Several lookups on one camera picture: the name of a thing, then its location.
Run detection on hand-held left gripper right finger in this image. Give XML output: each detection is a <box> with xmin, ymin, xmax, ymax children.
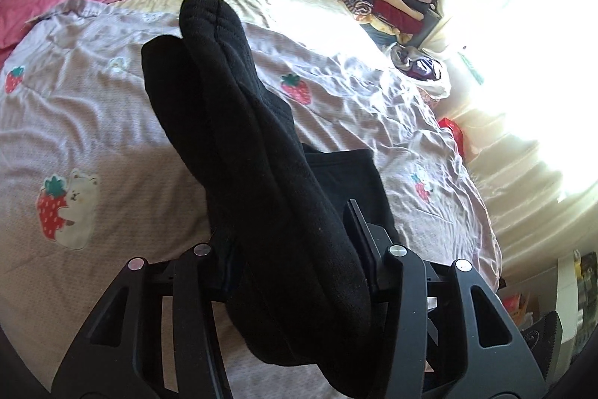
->
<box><xmin>342</xmin><ymin>199</ymin><xmax>548</xmax><ymax>399</ymax></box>

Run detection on black folded cloth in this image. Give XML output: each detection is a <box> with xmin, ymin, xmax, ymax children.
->
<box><xmin>301</xmin><ymin>142</ymin><xmax>403</xmax><ymax>250</ymax></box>

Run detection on white curtain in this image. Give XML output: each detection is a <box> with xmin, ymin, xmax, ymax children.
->
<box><xmin>437</xmin><ymin>0</ymin><xmax>598</xmax><ymax>213</ymax></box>

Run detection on white bag of clothes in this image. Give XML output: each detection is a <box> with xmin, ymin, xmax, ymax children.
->
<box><xmin>389</xmin><ymin>43</ymin><xmax>453</xmax><ymax>101</ymax></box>

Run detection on white shelf unit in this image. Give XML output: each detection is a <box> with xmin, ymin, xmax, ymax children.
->
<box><xmin>500</xmin><ymin>249</ymin><xmax>598</xmax><ymax>348</ymax></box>

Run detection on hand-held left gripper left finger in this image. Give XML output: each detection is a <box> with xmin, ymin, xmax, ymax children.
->
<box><xmin>51</xmin><ymin>239</ymin><xmax>235</xmax><ymax>399</ymax></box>

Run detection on lavender printed blanket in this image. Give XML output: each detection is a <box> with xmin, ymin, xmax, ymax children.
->
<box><xmin>0</xmin><ymin>0</ymin><xmax>503</xmax><ymax>381</ymax></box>

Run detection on red item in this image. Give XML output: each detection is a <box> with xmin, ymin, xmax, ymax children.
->
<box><xmin>438</xmin><ymin>117</ymin><xmax>467</xmax><ymax>159</ymax></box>

